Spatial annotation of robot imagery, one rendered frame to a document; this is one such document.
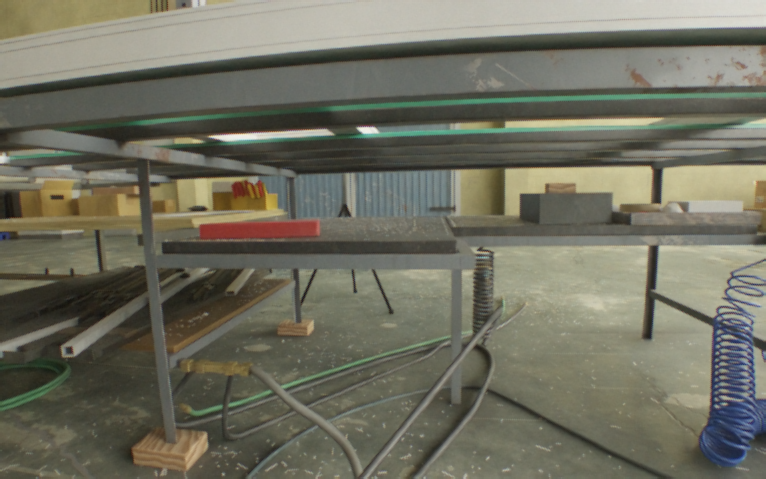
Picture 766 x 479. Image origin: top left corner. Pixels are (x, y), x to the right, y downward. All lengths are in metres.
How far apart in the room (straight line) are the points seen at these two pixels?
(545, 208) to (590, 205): 0.14
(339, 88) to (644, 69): 0.35
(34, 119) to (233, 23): 0.34
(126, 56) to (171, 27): 0.08
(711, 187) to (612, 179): 1.74
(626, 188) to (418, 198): 3.67
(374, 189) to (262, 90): 6.52
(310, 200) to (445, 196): 2.53
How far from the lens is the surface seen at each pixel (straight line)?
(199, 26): 0.58
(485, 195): 7.07
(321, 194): 7.25
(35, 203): 2.33
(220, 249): 0.98
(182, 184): 8.14
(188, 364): 1.17
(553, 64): 0.51
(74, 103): 0.70
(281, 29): 0.53
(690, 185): 8.34
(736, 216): 1.50
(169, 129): 0.90
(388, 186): 6.99
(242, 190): 1.87
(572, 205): 1.34
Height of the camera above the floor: 0.69
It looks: 7 degrees down
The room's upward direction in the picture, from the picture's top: 1 degrees counter-clockwise
